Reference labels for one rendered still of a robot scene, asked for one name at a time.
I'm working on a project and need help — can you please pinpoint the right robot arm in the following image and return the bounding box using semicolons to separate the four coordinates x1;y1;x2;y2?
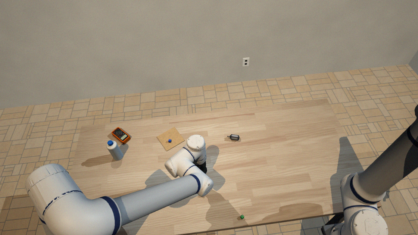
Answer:
330;105;418;235

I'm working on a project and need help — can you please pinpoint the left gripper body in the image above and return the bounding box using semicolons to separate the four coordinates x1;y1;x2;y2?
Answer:
193;157;207;173

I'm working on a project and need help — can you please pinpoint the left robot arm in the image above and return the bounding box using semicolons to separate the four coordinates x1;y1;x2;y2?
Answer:
25;135;213;235

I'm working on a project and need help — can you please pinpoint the grey plastic bottle with blue cap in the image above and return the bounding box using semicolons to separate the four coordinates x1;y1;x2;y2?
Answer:
106;140;123;160

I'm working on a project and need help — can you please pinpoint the orange square mat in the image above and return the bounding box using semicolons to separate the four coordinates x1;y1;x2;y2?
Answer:
157;127;185;151

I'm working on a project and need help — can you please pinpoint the orange digital multimeter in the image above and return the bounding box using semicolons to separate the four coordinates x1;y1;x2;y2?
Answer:
112;127;131;144

